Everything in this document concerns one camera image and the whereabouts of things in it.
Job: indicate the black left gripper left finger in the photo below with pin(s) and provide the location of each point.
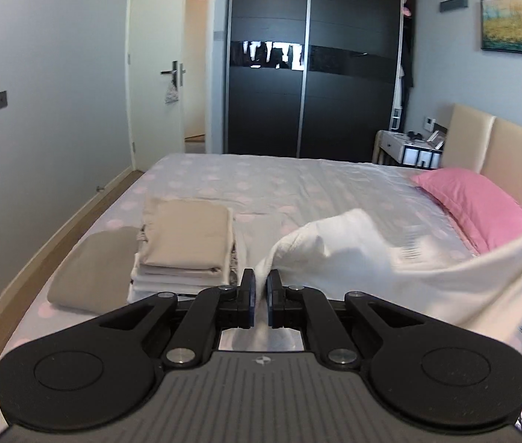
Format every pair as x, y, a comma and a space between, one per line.
101, 370

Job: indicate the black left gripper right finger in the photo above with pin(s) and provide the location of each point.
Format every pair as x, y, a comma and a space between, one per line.
422, 370

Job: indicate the white garment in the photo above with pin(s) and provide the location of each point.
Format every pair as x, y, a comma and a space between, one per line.
345, 253

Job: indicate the stack of folded clothes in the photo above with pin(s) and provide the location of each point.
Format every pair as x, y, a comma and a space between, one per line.
184, 246

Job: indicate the taupe folded blanket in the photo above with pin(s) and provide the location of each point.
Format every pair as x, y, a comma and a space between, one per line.
95, 276

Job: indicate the pink pillow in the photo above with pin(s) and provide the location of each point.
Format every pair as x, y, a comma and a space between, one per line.
486, 214

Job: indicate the white bedside table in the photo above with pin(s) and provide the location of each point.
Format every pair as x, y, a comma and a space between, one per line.
397, 149

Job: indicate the beige padded headboard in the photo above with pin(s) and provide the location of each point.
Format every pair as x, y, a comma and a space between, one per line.
487, 145

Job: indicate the polka dot bed sheet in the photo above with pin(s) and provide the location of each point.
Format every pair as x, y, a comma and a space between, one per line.
265, 396

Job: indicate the black sliding wardrobe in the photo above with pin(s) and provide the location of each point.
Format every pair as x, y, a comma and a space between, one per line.
311, 78

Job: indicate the white room door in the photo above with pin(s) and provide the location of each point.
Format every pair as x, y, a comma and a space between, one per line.
154, 47

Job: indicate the grey wall bar right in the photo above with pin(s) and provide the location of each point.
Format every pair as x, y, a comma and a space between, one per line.
452, 5

